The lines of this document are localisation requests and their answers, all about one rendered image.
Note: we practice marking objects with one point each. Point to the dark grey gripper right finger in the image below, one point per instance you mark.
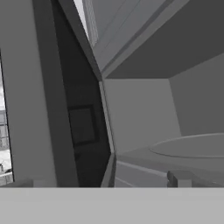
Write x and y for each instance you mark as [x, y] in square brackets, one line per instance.
[175, 180]

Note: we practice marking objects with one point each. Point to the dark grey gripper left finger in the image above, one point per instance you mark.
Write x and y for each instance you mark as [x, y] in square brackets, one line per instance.
[17, 184]

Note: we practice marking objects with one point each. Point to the round grey microwave turntable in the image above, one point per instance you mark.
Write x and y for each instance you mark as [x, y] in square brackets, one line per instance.
[192, 145]

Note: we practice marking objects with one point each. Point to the grey microwave oven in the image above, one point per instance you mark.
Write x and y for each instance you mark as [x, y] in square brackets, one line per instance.
[140, 116]

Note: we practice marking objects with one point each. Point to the grey microwave door, dark window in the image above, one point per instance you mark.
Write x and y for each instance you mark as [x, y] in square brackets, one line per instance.
[43, 102]

